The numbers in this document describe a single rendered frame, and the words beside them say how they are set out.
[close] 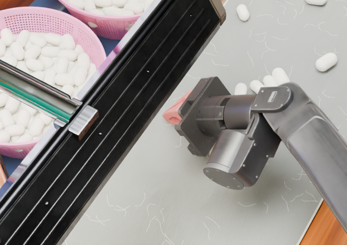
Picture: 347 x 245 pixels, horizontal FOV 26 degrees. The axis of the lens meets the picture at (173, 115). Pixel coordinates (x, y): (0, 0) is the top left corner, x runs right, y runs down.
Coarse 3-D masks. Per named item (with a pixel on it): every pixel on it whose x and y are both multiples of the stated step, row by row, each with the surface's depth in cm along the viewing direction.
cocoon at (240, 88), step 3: (240, 84) 116; (243, 84) 116; (237, 87) 116; (240, 87) 116; (243, 87) 116; (246, 87) 116; (237, 90) 115; (240, 90) 115; (243, 90) 115; (246, 90) 116; (234, 93) 116; (237, 93) 115; (240, 93) 115; (243, 93) 115
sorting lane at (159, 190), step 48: (240, 0) 128; (288, 0) 128; (336, 0) 128; (240, 48) 122; (288, 48) 122; (336, 48) 122; (336, 96) 117; (144, 144) 112; (144, 192) 108; (192, 192) 108; (240, 192) 108; (288, 192) 108; (96, 240) 103; (144, 240) 103; (192, 240) 103; (240, 240) 103; (288, 240) 103
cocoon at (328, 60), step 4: (324, 56) 119; (328, 56) 118; (332, 56) 118; (336, 56) 119; (320, 60) 118; (324, 60) 118; (328, 60) 118; (332, 60) 118; (336, 60) 119; (316, 64) 119; (320, 64) 118; (324, 64) 118; (328, 64) 118; (332, 64) 119; (320, 68) 118; (324, 68) 118; (328, 68) 119
